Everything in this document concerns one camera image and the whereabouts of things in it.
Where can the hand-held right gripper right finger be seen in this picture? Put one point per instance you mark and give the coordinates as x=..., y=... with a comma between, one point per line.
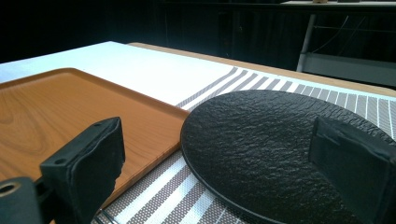
x=351, y=161

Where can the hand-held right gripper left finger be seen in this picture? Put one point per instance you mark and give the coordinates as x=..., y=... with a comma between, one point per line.
x=90, y=168

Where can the wooden tray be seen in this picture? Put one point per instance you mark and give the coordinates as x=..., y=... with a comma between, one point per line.
x=46, y=112

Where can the grey metal stand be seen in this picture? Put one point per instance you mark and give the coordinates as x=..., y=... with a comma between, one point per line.
x=342, y=63

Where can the black textured round plate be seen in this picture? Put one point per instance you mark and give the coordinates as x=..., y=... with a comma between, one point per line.
x=249, y=146

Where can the striped white placemat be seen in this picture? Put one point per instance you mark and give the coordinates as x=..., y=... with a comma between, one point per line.
x=162, y=71

